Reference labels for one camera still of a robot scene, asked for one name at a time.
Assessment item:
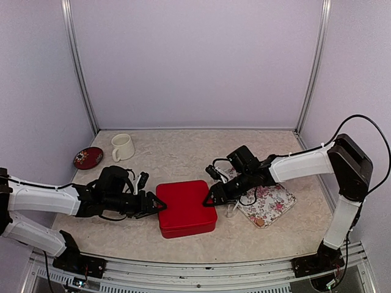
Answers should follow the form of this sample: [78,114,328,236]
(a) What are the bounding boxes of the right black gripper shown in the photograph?
[201,170,253,206]

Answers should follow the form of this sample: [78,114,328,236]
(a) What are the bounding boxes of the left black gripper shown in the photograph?
[104,190,167,219]

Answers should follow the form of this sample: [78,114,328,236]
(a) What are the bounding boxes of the red box lid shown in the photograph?
[156,180,217,239]

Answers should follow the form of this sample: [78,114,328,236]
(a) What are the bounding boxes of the silver metal serving tongs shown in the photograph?
[225,201,239,218]

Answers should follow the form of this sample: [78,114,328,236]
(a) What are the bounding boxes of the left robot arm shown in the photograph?
[1,165,167,272]

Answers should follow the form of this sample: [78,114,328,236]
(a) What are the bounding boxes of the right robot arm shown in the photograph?
[203,134,373,271]

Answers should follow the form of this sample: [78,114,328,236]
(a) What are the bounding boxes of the floral rectangular tray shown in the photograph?
[234,184,296,229]

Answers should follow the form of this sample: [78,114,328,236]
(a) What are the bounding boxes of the cream ceramic mug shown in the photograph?
[111,134,135,162]

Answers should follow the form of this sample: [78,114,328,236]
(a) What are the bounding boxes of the red floral saucer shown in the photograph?
[73,146,104,170]

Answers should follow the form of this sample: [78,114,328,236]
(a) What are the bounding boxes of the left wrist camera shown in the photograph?
[133,172,149,195]

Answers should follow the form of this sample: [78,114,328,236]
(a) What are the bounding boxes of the aluminium table front rail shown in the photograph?
[21,234,376,293]

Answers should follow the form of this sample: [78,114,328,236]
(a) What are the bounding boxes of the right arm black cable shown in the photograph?
[287,114,388,196]

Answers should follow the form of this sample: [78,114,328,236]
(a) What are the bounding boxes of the left aluminium frame post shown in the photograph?
[61,0,100,137]

